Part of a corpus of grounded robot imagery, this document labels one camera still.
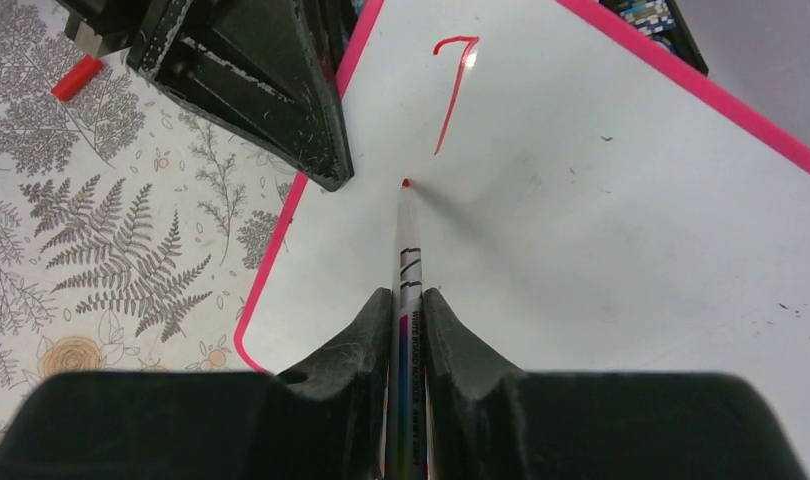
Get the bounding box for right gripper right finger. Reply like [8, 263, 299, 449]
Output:
[423, 288, 806, 479]

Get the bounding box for floral table mat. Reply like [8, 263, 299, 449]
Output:
[0, 1, 294, 443]

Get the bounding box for black poker chip case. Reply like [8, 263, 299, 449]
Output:
[599, 0, 709, 76]

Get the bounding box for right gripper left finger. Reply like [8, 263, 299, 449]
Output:
[0, 288, 393, 479]

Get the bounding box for red whiteboard marker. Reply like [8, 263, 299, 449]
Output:
[385, 179, 428, 479]

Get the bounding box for red marker cap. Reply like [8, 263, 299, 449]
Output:
[51, 55, 104, 102]

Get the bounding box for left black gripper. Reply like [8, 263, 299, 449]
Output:
[57, 0, 354, 192]

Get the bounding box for pink framed whiteboard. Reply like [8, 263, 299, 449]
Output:
[235, 1, 810, 473]

